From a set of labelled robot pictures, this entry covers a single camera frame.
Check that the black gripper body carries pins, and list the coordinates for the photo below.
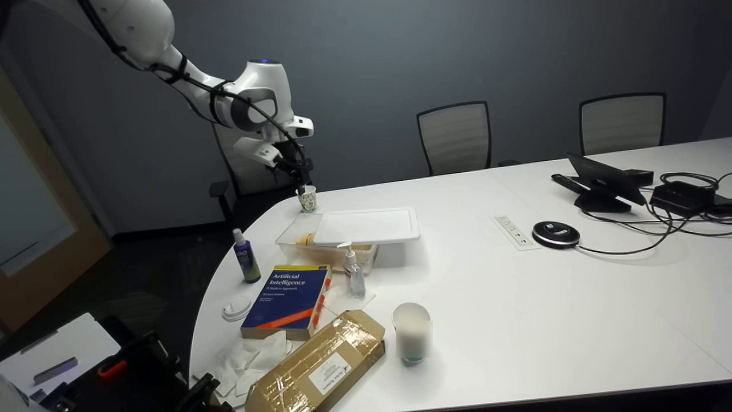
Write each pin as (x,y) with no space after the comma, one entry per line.
(295,160)

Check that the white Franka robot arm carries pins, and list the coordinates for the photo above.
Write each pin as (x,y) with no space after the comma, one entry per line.
(145,31)

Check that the clear spray bottle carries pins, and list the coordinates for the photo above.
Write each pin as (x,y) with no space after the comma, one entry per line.
(356,278)

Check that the patterned paper cup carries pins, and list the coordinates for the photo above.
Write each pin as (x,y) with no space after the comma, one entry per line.
(308,196)
(413,333)

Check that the golden pastry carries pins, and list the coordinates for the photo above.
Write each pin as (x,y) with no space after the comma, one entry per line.
(305,239)

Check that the black office chair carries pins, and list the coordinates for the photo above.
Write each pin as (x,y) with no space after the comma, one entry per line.
(230,190)

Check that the white plastic tray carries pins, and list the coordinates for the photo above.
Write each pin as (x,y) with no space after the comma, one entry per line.
(368,224)

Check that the blue and yellow textbook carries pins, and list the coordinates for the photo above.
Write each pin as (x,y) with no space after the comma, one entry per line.
(288,298)

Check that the white round table grommet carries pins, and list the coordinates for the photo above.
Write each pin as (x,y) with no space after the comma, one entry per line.
(232,312)

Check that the mesh back office chair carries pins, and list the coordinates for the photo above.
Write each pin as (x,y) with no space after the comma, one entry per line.
(621,122)
(457,138)

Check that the brown cardboard box with label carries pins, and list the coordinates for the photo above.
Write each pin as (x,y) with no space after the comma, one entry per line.
(322,367)

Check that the white remote control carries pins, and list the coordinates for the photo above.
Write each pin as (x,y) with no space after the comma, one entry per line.
(513,230)

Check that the round black speakerphone puck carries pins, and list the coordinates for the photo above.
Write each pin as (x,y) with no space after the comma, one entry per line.
(555,234)

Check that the black robot mounting stand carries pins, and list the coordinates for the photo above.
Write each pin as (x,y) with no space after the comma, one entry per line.
(152,396)

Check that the wooden framed door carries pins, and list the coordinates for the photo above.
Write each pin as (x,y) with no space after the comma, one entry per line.
(46,288)

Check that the white board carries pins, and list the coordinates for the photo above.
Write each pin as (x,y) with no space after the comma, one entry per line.
(69,344)

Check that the grey marker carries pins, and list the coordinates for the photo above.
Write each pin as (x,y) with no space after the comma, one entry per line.
(56,369)

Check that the small black box device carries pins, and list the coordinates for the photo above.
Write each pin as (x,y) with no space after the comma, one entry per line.
(682,199)

